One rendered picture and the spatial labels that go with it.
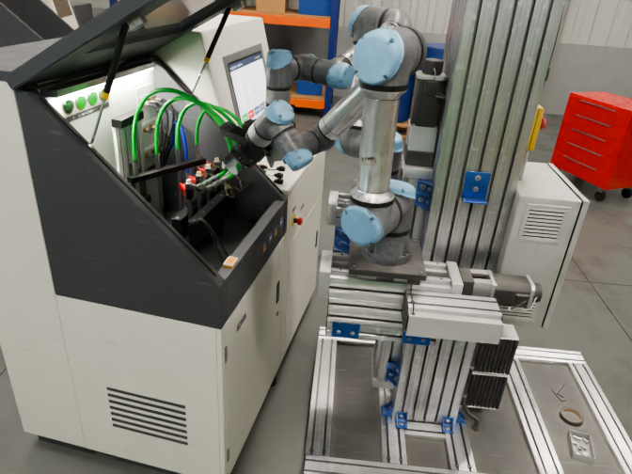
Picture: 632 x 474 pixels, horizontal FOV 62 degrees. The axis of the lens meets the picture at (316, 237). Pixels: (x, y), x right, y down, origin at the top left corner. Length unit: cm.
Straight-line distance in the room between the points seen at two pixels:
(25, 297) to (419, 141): 139
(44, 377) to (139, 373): 42
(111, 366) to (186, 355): 31
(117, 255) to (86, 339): 40
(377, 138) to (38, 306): 127
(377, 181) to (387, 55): 31
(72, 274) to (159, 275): 31
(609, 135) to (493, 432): 359
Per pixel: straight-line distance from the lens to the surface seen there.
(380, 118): 129
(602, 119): 545
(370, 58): 125
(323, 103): 697
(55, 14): 615
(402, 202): 147
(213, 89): 213
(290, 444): 238
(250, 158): 162
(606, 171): 542
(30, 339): 212
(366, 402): 228
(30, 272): 193
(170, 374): 187
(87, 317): 190
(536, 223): 173
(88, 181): 162
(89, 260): 175
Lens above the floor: 181
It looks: 28 degrees down
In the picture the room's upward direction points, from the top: 4 degrees clockwise
